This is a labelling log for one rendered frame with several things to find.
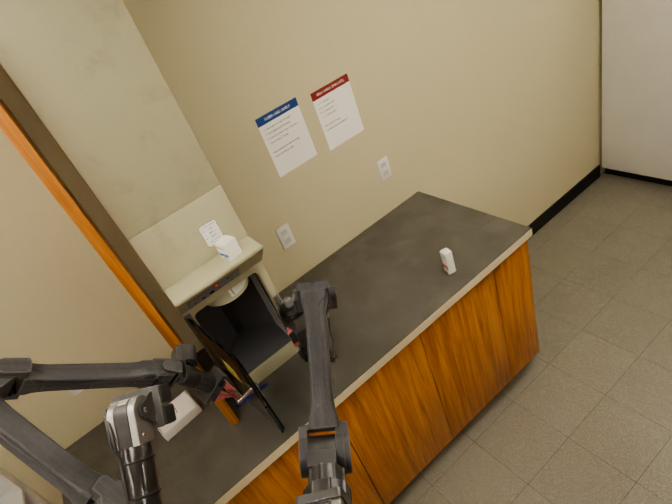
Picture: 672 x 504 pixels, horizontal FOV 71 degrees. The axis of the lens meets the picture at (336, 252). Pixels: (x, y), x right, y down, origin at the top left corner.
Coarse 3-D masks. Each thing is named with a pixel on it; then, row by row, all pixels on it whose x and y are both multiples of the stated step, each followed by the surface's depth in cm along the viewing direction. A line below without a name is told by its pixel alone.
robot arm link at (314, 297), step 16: (304, 288) 109; (320, 288) 109; (304, 304) 108; (320, 304) 108; (320, 320) 106; (320, 336) 104; (320, 352) 102; (320, 368) 101; (320, 384) 99; (320, 400) 97; (320, 416) 96; (336, 416) 96; (304, 432) 95; (336, 432) 95; (304, 448) 92; (336, 448) 92; (304, 464) 91
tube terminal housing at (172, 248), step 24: (216, 192) 148; (168, 216) 142; (192, 216) 146; (216, 216) 151; (144, 240) 140; (168, 240) 144; (192, 240) 149; (144, 264) 145; (168, 264) 147; (192, 264) 151; (192, 312) 157
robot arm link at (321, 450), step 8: (312, 440) 94; (320, 440) 94; (328, 440) 93; (312, 448) 92; (320, 448) 92; (328, 448) 92; (312, 456) 90; (320, 456) 90; (328, 456) 90; (336, 456) 94; (312, 464) 89
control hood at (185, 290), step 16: (240, 240) 158; (240, 256) 150; (256, 256) 154; (192, 272) 151; (208, 272) 148; (224, 272) 146; (240, 272) 157; (176, 288) 147; (192, 288) 144; (208, 288) 147; (176, 304) 140
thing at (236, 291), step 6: (240, 282) 168; (246, 282) 171; (234, 288) 166; (240, 288) 168; (228, 294) 165; (234, 294) 166; (240, 294) 167; (216, 300) 166; (222, 300) 165; (228, 300) 166
